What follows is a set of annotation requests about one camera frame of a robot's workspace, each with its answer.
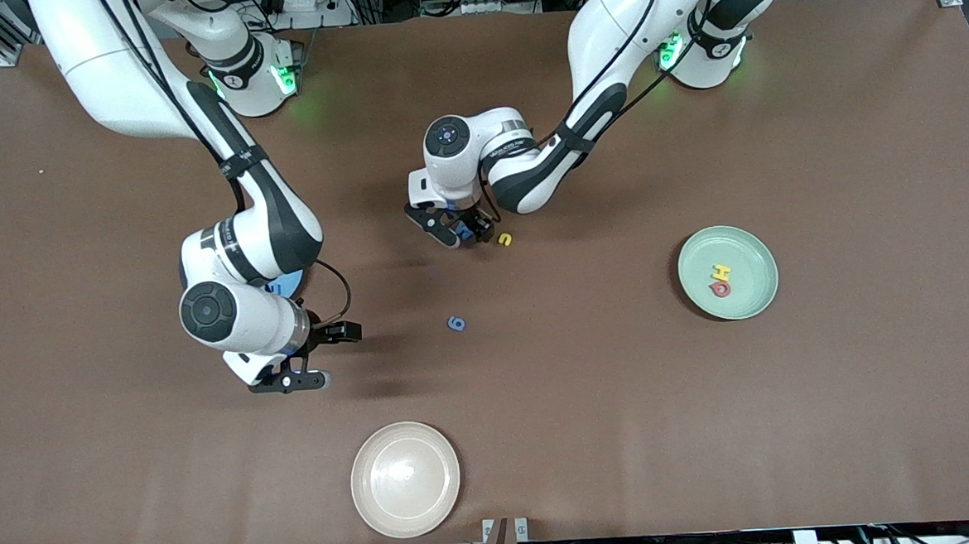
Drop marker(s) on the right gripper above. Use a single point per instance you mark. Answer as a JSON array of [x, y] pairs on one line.
[[323, 333]]

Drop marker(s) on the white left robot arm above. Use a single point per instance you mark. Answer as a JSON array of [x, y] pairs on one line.
[[629, 16]]

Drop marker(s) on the yellow foam letter n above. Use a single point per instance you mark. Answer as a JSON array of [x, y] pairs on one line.
[[505, 238]]

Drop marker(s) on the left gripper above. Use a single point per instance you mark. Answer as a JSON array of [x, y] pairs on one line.
[[475, 223]]

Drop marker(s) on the blue foam letter g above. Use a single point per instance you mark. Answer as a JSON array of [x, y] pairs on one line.
[[456, 323]]

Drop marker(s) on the small grey bracket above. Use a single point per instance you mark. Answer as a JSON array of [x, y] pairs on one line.
[[489, 530], [521, 529]]

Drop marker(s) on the blue plate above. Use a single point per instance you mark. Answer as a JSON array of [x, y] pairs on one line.
[[290, 282]]

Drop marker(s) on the pale green plate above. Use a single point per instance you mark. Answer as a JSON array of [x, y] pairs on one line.
[[740, 250]]

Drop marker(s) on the pink foam letter Q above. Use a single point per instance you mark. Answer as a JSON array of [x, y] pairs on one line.
[[719, 289]]

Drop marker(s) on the beige plate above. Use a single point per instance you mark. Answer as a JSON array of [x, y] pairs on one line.
[[405, 479]]

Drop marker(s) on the yellow foam letter H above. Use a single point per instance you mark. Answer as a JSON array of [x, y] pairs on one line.
[[722, 273]]

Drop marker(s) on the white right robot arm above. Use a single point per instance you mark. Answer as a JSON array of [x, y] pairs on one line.
[[101, 68]]

